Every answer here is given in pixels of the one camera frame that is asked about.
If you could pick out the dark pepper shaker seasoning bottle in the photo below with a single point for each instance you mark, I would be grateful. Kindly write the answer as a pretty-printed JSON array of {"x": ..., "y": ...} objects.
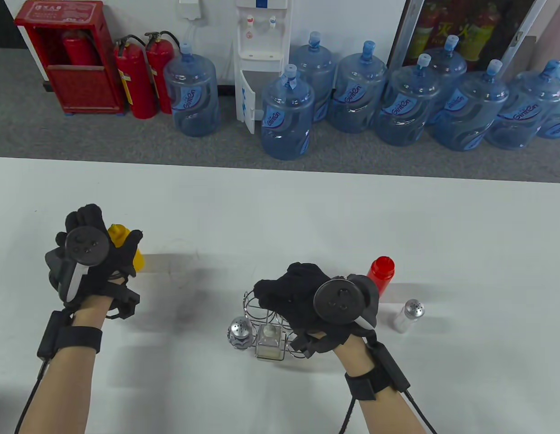
[{"x": 240, "y": 329}]

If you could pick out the person's right forearm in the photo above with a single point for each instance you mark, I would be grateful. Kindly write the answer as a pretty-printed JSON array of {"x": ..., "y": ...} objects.
[{"x": 388, "y": 416}]

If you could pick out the person's right hand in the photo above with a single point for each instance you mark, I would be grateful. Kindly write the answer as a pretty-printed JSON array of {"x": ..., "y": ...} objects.
[{"x": 289, "y": 294}]

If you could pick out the white salt shaker seasoning bottle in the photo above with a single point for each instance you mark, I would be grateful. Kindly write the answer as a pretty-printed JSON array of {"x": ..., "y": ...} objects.
[{"x": 409, "y": 314}]

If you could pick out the black left hand controller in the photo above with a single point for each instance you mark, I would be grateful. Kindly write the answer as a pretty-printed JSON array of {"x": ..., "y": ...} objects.
[{"x": 85, "y": 246}]

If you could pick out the person's left forearm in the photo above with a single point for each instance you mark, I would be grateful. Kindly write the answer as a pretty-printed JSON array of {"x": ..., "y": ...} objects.
[{"x": 58, "y": 393}]

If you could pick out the red fire extinguisher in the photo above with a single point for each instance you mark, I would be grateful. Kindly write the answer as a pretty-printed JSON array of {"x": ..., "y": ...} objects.
[
  {"x": 78, "y": 49},
  {"x": 137, "y": 86},
  {"x": 160, "y": 63}
]

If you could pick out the red squeeze seasoning bottle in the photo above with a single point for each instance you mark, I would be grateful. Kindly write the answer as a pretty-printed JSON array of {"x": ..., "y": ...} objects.
[{"x": 382, "y": 271}]

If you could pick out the white wall box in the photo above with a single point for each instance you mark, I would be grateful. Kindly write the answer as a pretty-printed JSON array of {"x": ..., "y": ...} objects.
[{"x": 189, "y": 9}]

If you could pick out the row of blue water jugs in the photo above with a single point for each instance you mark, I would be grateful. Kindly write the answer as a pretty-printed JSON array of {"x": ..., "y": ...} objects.
[{"x": 287, "y": 117}]

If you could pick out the white water dispenser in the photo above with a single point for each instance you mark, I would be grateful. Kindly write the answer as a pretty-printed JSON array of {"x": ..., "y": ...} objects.
[{"x": 262, "y": 40}]

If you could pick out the person's left hand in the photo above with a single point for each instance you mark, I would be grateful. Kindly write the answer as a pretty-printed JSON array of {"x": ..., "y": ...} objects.
[{"x": 119, "y": 260}]

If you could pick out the clear glass oil seasoning bottle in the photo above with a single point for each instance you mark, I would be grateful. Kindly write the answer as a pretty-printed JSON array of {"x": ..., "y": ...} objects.
[{"x": 268, "y": 343}]

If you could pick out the yellow squeeze seasoning bottle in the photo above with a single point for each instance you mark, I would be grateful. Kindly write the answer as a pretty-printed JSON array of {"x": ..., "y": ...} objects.
[{"x": 137, "y": 262}]

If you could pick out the black hand controller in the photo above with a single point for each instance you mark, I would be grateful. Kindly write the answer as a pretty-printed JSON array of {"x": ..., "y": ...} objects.
[
  {"x": 336, "y": 300},
  {"x": 85, "y": 246}
]

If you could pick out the fire safety poster board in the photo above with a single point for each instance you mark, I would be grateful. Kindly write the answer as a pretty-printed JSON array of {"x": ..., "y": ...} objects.
[{"x": 479, "y": 18}]

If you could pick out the black right hand controller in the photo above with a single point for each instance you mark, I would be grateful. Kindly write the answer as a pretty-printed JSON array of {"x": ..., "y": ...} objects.
[{"x": 336, "y": 300}]

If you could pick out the red fire extinguisher cabinet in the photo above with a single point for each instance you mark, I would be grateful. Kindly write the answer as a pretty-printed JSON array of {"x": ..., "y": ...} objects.
[{"x": 85, "y": 88}]

